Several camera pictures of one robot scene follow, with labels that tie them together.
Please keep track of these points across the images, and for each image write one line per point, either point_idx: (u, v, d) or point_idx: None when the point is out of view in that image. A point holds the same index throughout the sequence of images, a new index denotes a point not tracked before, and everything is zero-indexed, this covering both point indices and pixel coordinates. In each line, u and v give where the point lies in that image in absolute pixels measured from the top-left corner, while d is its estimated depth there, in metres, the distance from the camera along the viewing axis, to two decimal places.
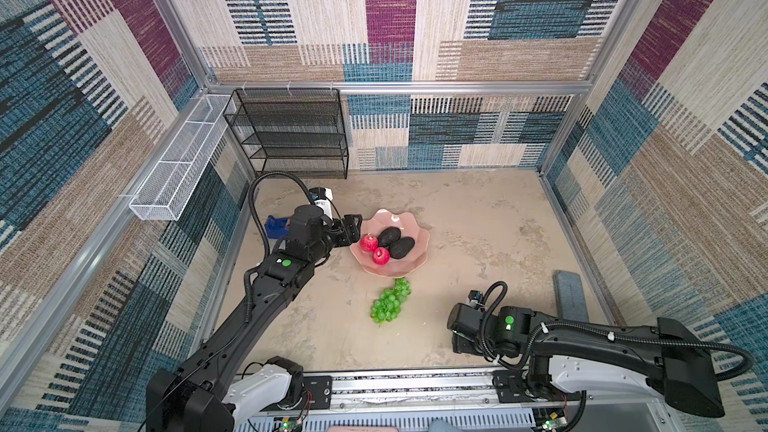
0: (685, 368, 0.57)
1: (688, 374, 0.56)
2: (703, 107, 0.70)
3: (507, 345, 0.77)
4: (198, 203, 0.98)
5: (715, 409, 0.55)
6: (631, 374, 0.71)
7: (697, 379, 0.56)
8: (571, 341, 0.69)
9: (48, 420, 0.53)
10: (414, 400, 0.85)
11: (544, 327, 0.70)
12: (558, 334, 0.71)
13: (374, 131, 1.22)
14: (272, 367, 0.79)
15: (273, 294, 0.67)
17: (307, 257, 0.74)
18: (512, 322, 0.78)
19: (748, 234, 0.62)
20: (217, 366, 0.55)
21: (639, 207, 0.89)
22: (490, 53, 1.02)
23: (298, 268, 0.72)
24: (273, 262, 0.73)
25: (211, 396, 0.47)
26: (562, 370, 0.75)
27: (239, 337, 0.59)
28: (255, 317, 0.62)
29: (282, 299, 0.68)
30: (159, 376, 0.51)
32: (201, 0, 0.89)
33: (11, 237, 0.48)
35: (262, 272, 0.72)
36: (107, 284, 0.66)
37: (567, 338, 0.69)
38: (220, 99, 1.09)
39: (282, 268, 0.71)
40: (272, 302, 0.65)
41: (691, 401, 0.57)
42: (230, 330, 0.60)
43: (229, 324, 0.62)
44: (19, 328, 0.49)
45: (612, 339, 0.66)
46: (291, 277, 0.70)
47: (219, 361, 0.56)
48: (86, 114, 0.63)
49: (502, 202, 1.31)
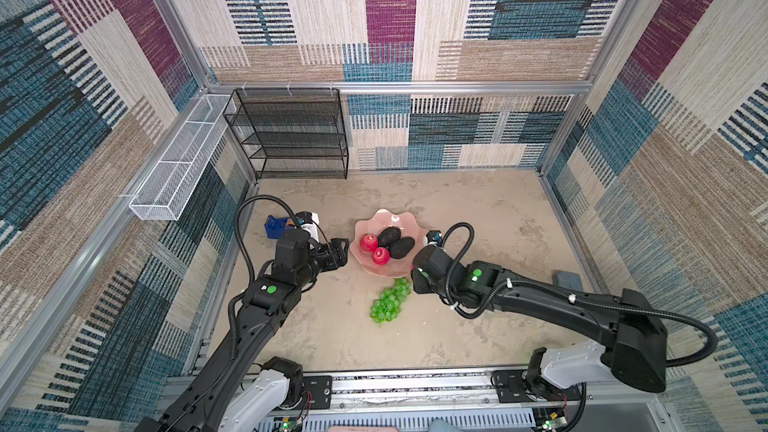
0: (639, 336, 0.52)
1: (639, 342, 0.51)
2: (703, 107, 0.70)
3: (469, 296, 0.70)
4: (198, 203, 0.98)
5: (657, 383, 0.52)
6: (596, 352, 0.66)
7: (646, 348, 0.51)
8: (533, 299, 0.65)
9: (48, 420, 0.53)
10: (414, 400, 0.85)
11: (508, 281, 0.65)
12: (521, 291, 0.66)
13: (374, 131, 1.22)
14: (268, 374, 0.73)
15: (259, 325, 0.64)
17: (295, 282, 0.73)
18: (479, 274, 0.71)
19: (748, 234, 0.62)
20: (203, 408, 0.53)
21: (639, 207, 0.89)
22: (490, 53, 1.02)
23: (285, 293, 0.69)
24: (258, 289, 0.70)
25: None
26: (549, 361, 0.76)
27: (226, 374, 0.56)
28: (240, 352, 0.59)
29: (267, 330, 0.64)
30: (143, 426, 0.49)
32: (201, 0, 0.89)
33: (11, 237, 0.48)
35: (247, 301, 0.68)
36: (107, 284, 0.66)
37: (530, 296, 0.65)
38: (220, 99, 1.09)
39: (265, 294, 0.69)
40: (257, 334, 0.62)
41: (634, 370, 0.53)
42: (215, 368, 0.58)
43: (215, 359, 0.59)
44: (19, 328, 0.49)
45: (573, 302, 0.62)
46: (277, 304, 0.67)
47: (205, 403, 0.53)
48: (86, 114, 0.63)
49: (502, 202, 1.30)
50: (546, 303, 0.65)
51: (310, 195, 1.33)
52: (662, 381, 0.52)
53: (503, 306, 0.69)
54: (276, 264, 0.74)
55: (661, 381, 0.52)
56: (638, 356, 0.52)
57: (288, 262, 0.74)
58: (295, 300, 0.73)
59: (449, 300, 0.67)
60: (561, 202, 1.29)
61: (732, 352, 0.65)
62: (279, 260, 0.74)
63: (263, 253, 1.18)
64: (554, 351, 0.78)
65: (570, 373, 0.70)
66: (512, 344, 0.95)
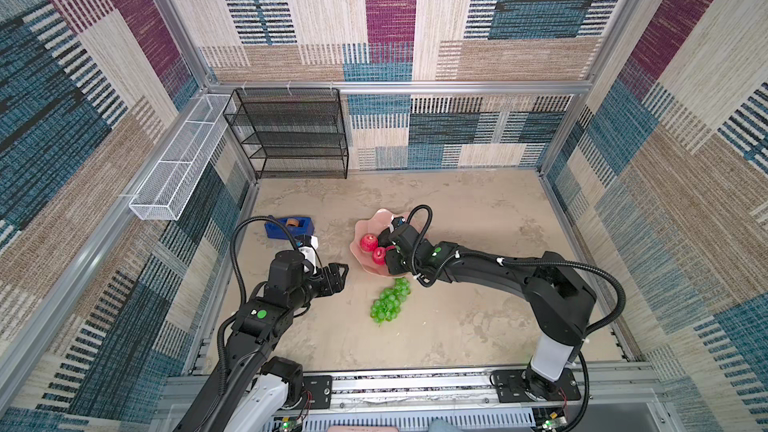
0: (545, 286, 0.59)
1: (544, 290, 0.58)
2: (703, 107, 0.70)
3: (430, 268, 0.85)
4: (198, 203, 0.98)
5: (571, 334, 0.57)
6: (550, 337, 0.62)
7: (552, 297, 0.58)
8: (472, 263, 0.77)
9: (48, 420, 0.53)
10: (414, 400, 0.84)
11: (455, 252, 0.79)
12: (466, 259, 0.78)
13: (374, 131, 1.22)
14: (265, 381, 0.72)
15: (249, 355, 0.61)
17: (286, 305, 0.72)
18: (438, 250, 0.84)
19: (748, 234, 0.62)
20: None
21: (639, 207, 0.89)
22: (490, 53, 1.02)
23: (276, 317, 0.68)
24: (250, 313, 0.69)
25: None
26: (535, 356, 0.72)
27: (214, 408, 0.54)
28: (230, 385, 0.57)
29: (257, 358, 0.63)
30: None
32: (201, 0, 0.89)
33: (11, 237, 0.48)
35: (238, 330, 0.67)
36: (107, 284, 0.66)
37: (470, 260, 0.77)
38: (220, 99, 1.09)
39: (257, 318, 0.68)
40: (247, 365, 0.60)
41: (549, 322, 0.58)
42: (206, 403, 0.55)
43: (207, 396, 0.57)
44: (19, 328, 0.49)
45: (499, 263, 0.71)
46: (268, 329, 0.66)
47: None
48: (86, 114, 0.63)
49: (502, 202, 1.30)
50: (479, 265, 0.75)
51: (310, 194, 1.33)
52: (575, 332, 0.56)
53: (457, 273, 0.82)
54: (269, 287, 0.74)
55: (575, 332, 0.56)
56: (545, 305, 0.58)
57: (281, 285, 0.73)
58: (286, 324, 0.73)
59: (413, 270, 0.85)
60: (561, 202, 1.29)
61: (732, 352, 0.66)
62: (272, 282, 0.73)
63: (263, 253, 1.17)
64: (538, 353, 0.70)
65: (550, 360, 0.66)
66: (513, 344, 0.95)
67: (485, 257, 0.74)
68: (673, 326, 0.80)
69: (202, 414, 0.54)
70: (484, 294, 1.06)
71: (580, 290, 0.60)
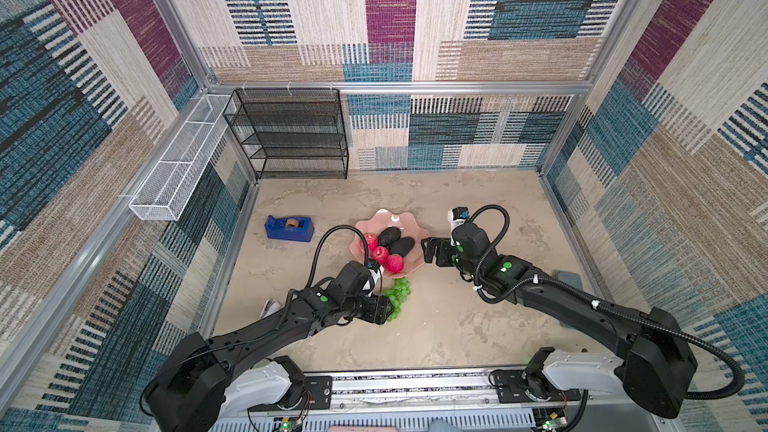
0: (655, 352, 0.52)
1: (654, 356, 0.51)
2: (703, 107, 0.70)
3: (496, 283, 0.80)
4: (198, 203, 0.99)
5: (668, 406, 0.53)
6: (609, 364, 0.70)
7: (660, 365, 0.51)
8: (553, 296, 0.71)
9: (48, 420, 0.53)
10: (414, 400, 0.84)
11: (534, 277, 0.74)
12: (545, 289, 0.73)
13: (374, 131, 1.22)
14: (275, 366, 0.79)
15: (304, 319, 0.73)
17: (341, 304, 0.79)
18: (508, 266, 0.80)
19: (748, 234, 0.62)
20: (239, 353, 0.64)
21: (639, 206, 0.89)
22: (490, 53, 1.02)
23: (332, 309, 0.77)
24: (314, 293, 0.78)
25: (222, 378, 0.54)
26: (554, 361, 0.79)
27: (265, 339, 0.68)
28: (282, 328, 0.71)
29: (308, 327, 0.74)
30: (195, 337, 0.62)
32: (201, 0, 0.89)
33: (12, 237, 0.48)
35: (302, 295, 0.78)
36: (107, 284, 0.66)
37: (551, 295, 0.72)
38: (220, 99, 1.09)
39: (319, 301, 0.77)
40: (301, 325, 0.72)
41: (646, 387, 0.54)
42: (260, 330, 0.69)
43: (260, 323, 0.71)
44: (19, 328, 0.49)
45: (595, 307, 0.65)
46: (323, 313, 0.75)
47: (242, 351, 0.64)
48: (86, 114, 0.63)
49: (502, 202, 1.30)
50: (565, 303, 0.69)
51: (310, 194, 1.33)
52: (676, 408, 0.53)
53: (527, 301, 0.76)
54: (334, 282, 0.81)
55: (675, 409, 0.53)
56: (650, 371, 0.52)
57: (346, 285, 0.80)
58: (335, 318, 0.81)
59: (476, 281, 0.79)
60: (561, 202, 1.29)
61: (733, 352, 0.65)
62: (340, 279, 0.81)
63: (263, 254, 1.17)
64: (556, 362, 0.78)
65: (573, 376, 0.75)
66: (513, 344, 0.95)
67: (577, 295, 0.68)
68: None
69: (253, 335, 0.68)
70: None
71: (686, 359, 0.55)
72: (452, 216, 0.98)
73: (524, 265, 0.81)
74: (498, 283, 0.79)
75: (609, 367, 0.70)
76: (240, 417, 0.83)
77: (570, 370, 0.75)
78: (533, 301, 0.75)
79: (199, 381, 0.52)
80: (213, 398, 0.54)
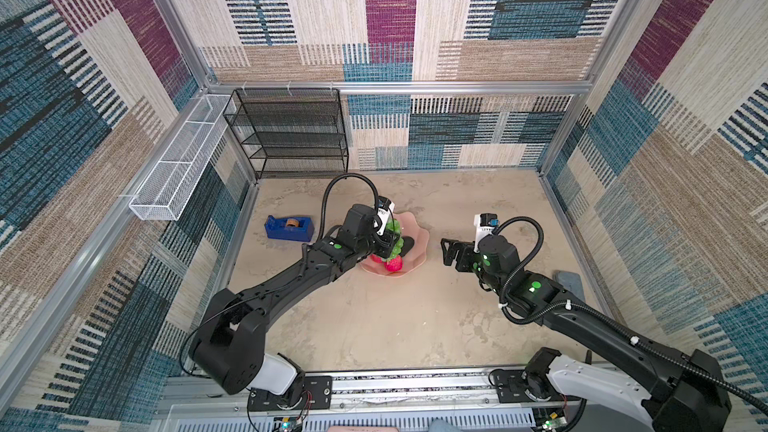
0: (699, 397, 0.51)
1: (698, 403, 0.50)
2: (703, 106, 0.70)
3: (521, 303, 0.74)
4: (198, 203, 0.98)
5: None
6: (629, 390, 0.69)
7: (704, 412, 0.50)
8: (587, 326, 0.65)
9: (48, 420, 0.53)
10: (414, 400, 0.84)
11: (567, 302, 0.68)
12: (579, 316, 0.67)
13: (374, 131, 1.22)
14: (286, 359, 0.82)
15: (323, 264, 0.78)
17: (355, 246, 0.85)
18: (537, 286, 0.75)
19: (748, 234, 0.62)
20: (270, 300, 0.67)
21: (639, 206, 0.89)
22: (490, 53, 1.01)
23: (346, 253, 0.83)
24: (327, 242, 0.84)
25: (260, 322, 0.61)
26: (562, 368, 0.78)
27: (291, 284, 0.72)
28: (305, 275, 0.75)
29: (328, 272, 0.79)
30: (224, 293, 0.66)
32: (201, 0, 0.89)
33: (11, 237, 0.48)
35: (317, 245, 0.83)
36: (107, 284, 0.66)
37: (586, 323, 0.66)
38: (220, 99, 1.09)
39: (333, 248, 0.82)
40: (321, 270, 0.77)
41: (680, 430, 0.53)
42: (284, 279, 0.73)
43: (284, 273, 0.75)
44: (19, 328, 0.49)
45: (633, 344, 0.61)
46: (339, 255, 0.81)
47: (272, 298, 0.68)
48: (86, 114, 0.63)
49: (502, 202, 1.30)
50: (600, 335, 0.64)
51: (310, 194, 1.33)
52: None
53: (556, 326, 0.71)
54: (344, 230, 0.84)
55: None
56: (693, 417, 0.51)
57: (353, 230, 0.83)
58: (351, 262, 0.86)
59: (503, 300, 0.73)
60: (561, 202, 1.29)
61: (732, 352, 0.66)
62: (346, 225, 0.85)
63: (263, 253, 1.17)
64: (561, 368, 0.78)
65: (581, 388, 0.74)
66: (513, 344, 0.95)
67: (612, 327, 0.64)
68: (672, 326, 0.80)
69: (281, 283, 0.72)
70: (484, 294, 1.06)
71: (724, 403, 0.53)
72: (478, 222, 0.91)
73: (553, 288, 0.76)
74: (524, 304, 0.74)
75: (634, 395, 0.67)
76: (240, 417, 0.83)
77: (577, 381, 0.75)
78: (563, 327, 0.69)
79: (239, 328, 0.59)
80: (252, 342, 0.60)
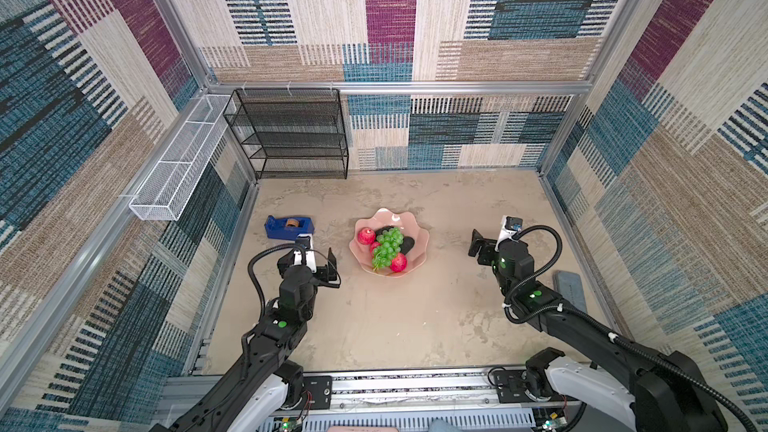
0: (664, 388, 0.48)
1: (662, 390, 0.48)
2: (702, 107, 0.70)
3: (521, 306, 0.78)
4: (198, 203, 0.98)
5: None
6: (622, 393, 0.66)
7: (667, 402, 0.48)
8: (575, 326, 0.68)
9: (48, 420, 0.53)
10: (414, 400, 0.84)
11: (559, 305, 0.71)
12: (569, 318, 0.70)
13: (374, 131, 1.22)
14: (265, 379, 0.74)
15: (268, 353, 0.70)
17: (299, 319, 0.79)
18: (539, 294, 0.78)
19: (748, 234, 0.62)
20: (211, 422, 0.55)
21: (639, 207, 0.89)
22: (490, 53, 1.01)
23: (292, 330, 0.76)
24: (269, 327, 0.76)
25: None
26: (561, 366, 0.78)
27: (234, 393, 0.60)
28: (250, 375, 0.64)
29: (276, 359, 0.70)
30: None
32: (201, 0, 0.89)
33: (11, 237, 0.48)
35: (258, 331, 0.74)
36: (107, 284, 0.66)
37: (574, 323, 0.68)
38: (220, 99, 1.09)
39: (277, 331, 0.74)
40: (267, 361, 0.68)
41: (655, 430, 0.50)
42: (226, 387, 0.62)
43: (225, 381, 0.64)
44: (19, 328, 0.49)
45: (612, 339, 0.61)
46: (286, 338, 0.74)
47: (214, 418, 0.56)
48: (86, 114, 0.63)
49: (502, 202, 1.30)
50: (585, 333, 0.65)
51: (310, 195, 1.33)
52: None
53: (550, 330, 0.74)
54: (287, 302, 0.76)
55: None
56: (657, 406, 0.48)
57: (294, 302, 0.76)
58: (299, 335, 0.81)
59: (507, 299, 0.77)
60: (561, 202, 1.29)
61: (732, 352, 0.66)
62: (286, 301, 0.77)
63: (263, 254, 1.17)
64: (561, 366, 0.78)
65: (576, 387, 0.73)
66: (512, 344, 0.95)
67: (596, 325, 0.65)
68: (672, 326, 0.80)
69: (221, 395, 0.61)
70: (484, 294, 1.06)
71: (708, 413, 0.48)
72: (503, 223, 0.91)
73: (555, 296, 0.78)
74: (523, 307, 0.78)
75: (624, 397, 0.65)
76: None
77: (572, 379, 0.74)
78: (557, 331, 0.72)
79: None
80: None
